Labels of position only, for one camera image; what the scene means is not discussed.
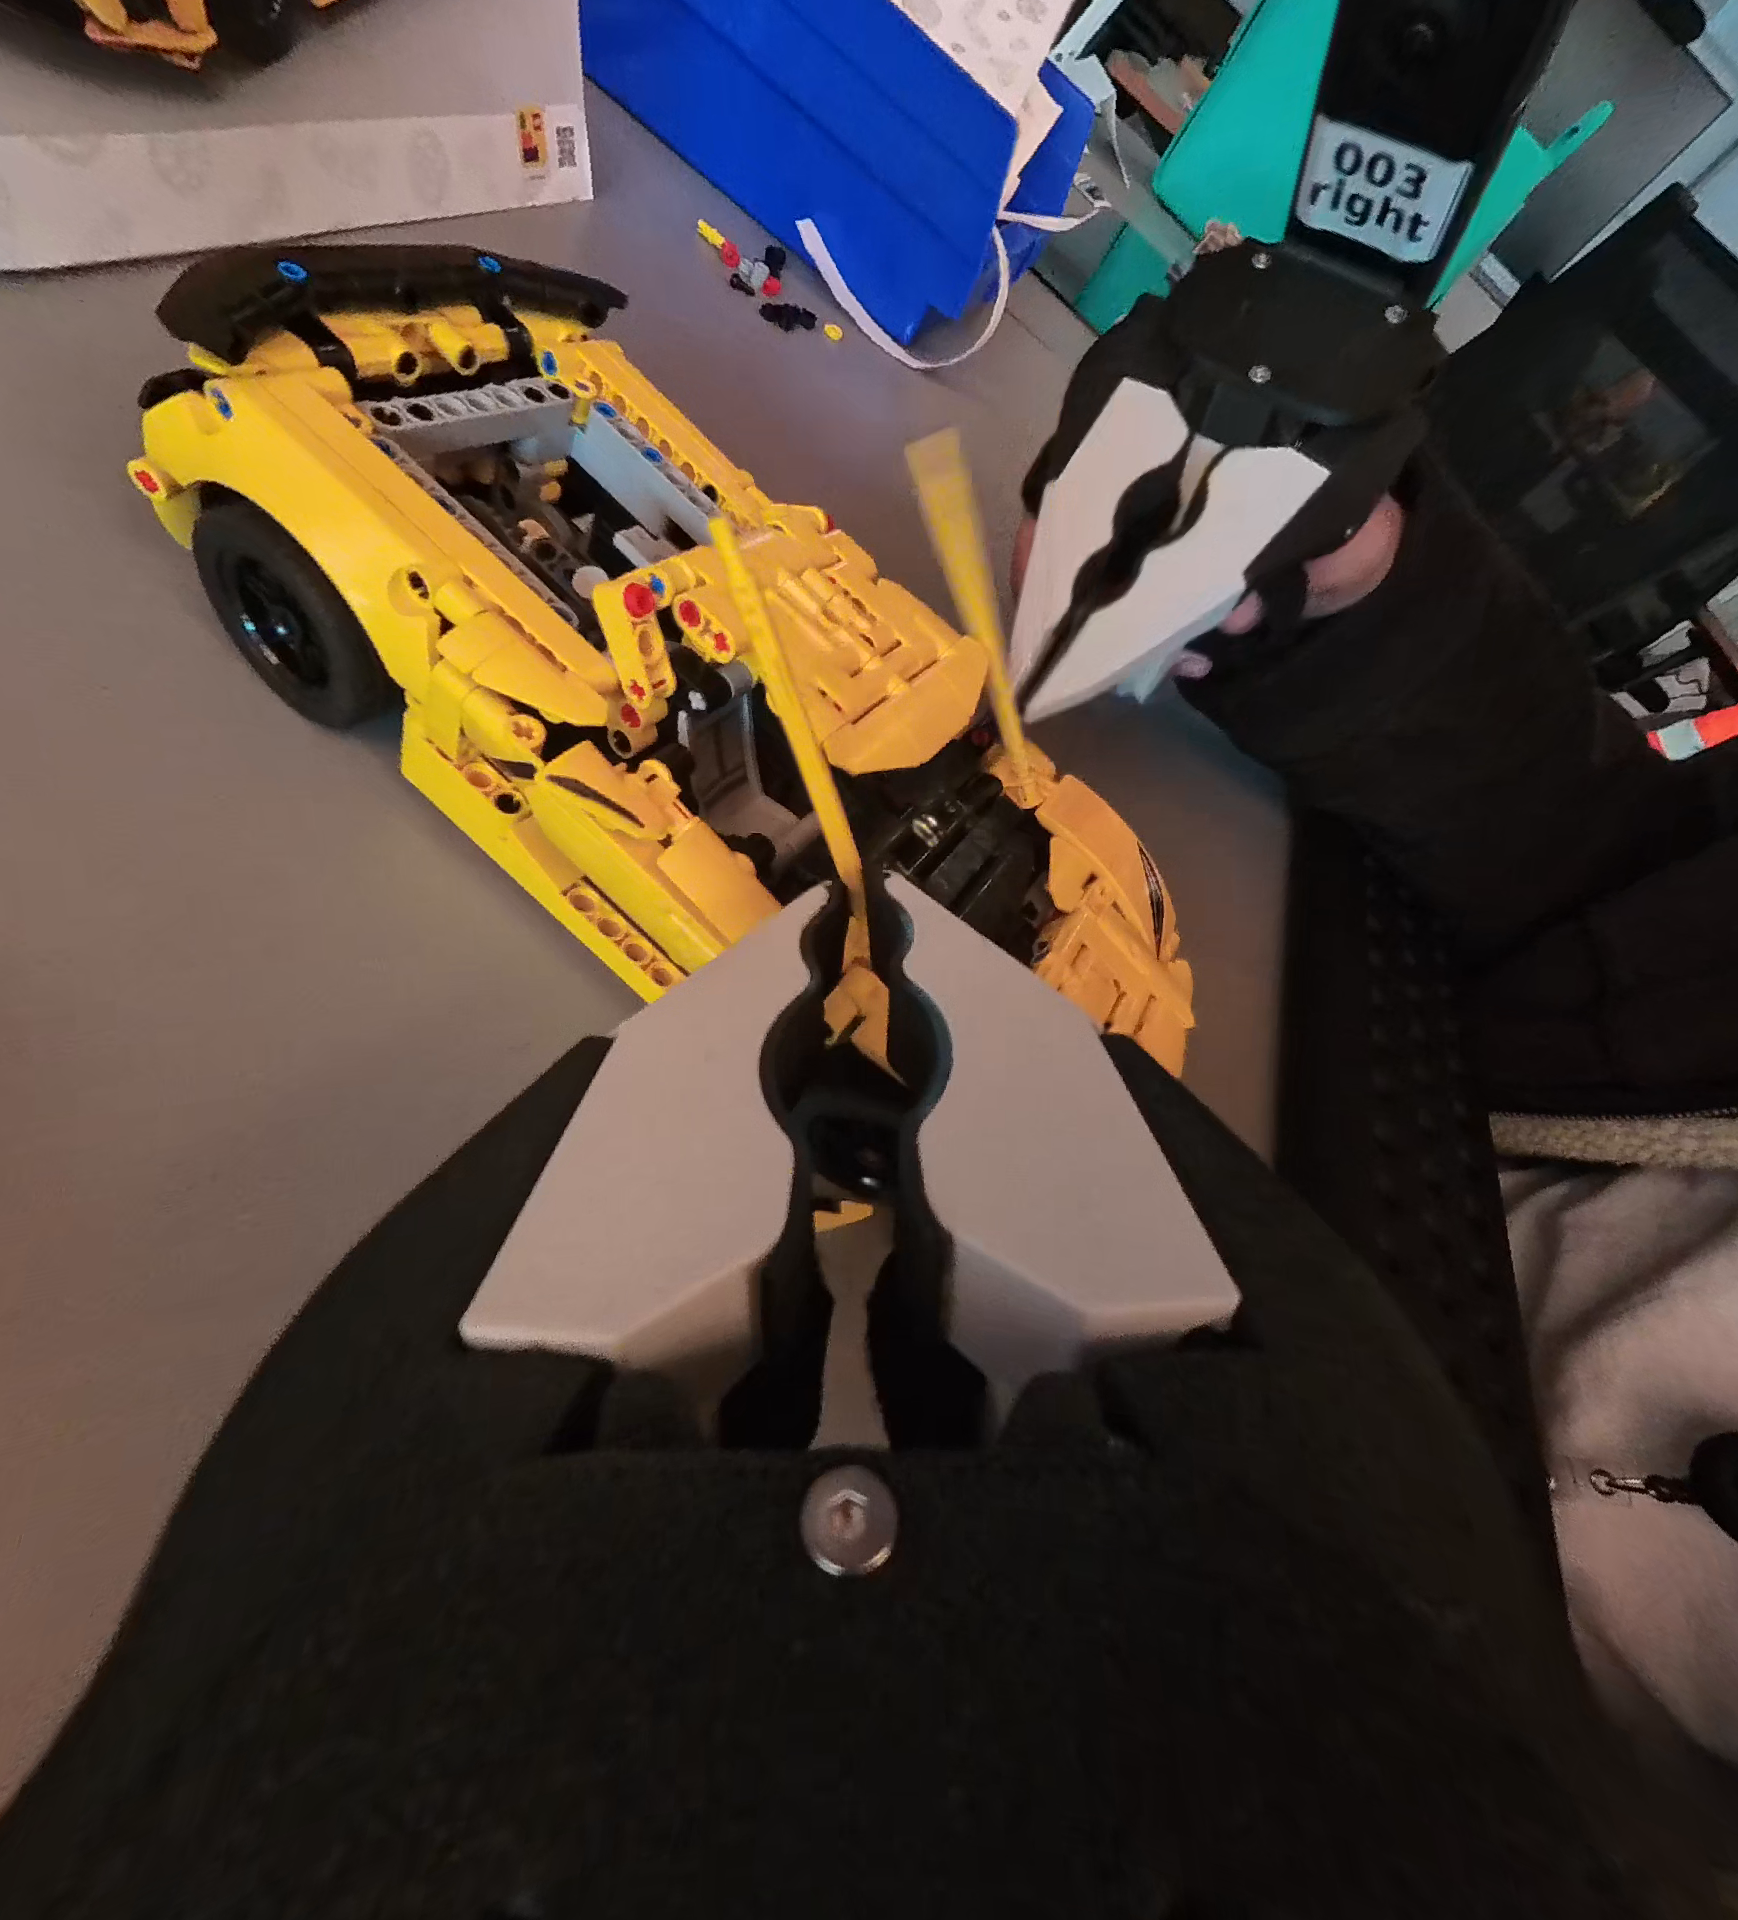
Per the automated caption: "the person's right forearm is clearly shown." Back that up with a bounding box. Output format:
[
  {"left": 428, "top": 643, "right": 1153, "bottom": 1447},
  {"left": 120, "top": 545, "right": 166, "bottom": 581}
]
[{"left": 1183, "top": 449, "right": 1738, "bottom": 1112}]

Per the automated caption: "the white car instruction booklet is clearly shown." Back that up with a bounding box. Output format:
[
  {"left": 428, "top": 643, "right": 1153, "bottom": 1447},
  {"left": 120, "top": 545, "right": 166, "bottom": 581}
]
[{"left": 0, "top": 0, "right": 601, "bottom": 275}]

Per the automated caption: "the pile of small loose bricks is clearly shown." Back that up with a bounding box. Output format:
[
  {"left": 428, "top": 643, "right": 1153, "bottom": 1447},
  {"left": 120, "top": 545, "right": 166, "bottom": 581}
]
[{"left": 697, "top": 214, "right": 851, "bottom": 343}]

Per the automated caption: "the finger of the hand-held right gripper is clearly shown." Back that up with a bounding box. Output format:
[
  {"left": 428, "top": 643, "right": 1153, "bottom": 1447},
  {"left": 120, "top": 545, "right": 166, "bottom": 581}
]
[
  {"left": 1007, "top": 373, "right": 1201, "bottom": 704},
  {"left": 1022, "top": 444, "right": 1338, "bottom": 725}
]

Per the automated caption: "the teal plastic bin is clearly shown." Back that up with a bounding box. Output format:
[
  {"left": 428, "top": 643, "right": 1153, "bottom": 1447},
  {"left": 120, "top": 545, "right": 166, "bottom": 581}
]
[{"left": 1072, "top": 0, "right": 1609, "bottom": 331}]

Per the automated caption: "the person's black fleece-lined jacket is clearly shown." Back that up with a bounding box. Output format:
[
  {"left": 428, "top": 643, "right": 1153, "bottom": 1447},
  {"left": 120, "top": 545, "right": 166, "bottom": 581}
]
[{"left": 1484, "top": 902, "right": 1738, "bottom": 1815}]

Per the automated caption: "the black perforated chair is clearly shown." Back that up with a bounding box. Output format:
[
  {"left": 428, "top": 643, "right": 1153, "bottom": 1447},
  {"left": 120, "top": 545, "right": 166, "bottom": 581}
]
[{"left": 1281, "top": 812, "right": 1553, "bottom": 1515}]

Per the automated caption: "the grey desk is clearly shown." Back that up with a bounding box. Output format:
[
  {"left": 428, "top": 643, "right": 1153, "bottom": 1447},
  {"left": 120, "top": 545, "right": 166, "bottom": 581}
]
[{"left": 0, "top": 0, "right": 1299, "bottom": 1876}]

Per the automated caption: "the blue plastic bin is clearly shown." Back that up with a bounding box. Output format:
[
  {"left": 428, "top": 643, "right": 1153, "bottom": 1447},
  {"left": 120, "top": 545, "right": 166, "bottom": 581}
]
[{"left": 580, "top": 0, "right": 1095, "bottom": 346}]

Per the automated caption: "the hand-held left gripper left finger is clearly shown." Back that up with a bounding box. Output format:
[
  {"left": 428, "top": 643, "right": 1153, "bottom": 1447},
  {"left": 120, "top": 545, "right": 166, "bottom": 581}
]
[{"left": 458, "top": 882, "right": 851, "bottom": 1452}]

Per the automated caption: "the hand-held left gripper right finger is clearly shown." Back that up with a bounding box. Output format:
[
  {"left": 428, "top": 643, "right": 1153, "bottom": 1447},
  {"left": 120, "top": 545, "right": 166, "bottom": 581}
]
[{"left": 869, "top": 877, "right": 1244, "bottom": 1452}]

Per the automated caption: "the person's right hand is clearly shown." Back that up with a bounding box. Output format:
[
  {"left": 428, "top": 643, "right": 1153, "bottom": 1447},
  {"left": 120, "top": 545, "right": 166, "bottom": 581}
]
[{"left": 1172, "top": 496, "right": 1416, "bottom": 686}]

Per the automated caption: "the yellow toy brick car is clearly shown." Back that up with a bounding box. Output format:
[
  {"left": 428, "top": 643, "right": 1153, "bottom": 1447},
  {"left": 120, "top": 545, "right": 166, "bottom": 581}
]
[{"left": 125, "top": 242, "right": 1201, "bottom": 1083}]

